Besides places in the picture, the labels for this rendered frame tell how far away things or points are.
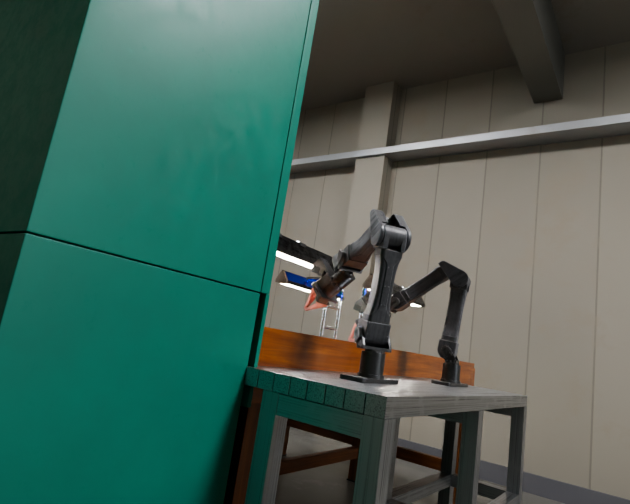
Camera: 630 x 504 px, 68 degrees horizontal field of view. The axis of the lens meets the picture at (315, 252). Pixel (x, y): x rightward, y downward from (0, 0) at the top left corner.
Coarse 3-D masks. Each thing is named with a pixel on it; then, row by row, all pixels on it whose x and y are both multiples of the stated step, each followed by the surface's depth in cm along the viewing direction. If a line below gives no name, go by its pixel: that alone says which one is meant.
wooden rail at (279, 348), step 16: (272, 336) 118; (288, 336) 123; (304, 336) 129; (272, 352) 118; (288, 352) 123; (304, 352) 129; (320, 352) 135; (336, 352) 142; (352, 352) 150; (400, 352) 179; (304, 368) 129; (320, 368) 135; (336, 368) 142; (352, 368) 150; (384, 368) 168; (400, 368) 179; (416, 368) 191; (432, 368) 205; (464, 368) 241; (256, 400) 114
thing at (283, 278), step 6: (282, 270) 260; (282, 276) 259; (288, 276) 260; (294, 276) 266; (300, 276) 272; (282, 282) 258; (288, 282) 258; (294, 282) 262; (300, 282) 268; (306, 282) 274; (312, 282) 280; (306, 288) 271
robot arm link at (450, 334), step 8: (456, 288) 171; (464, 288) 169; (456, 296) 170; (464, 296) 170; (448, 304) 172; (456, 304) 170; (464, 304) 172; (448, 312) 171; (456, 312) 170; (448, 320) 170; (456, 320) 169; (448, 328) 169; (456, 328) 168; (448, 336) 168; (456, 336) 167; (440, 344) 168; (448, 344) 167; (456, 344) 166; (440, 352) 168; (456, 352) 169
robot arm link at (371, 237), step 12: (372, 216) 128; (384, 216) 127; (396, 216) 130; (372, 228) 127; (384, 228) 122; (408, 228) 126; (360, 240) 140; (372, 240) 125; (408, 240) 123; (348, 252) 144; (360, 252) 140; (372, 252) 139; (348, 264) 146; (360, 264) 145
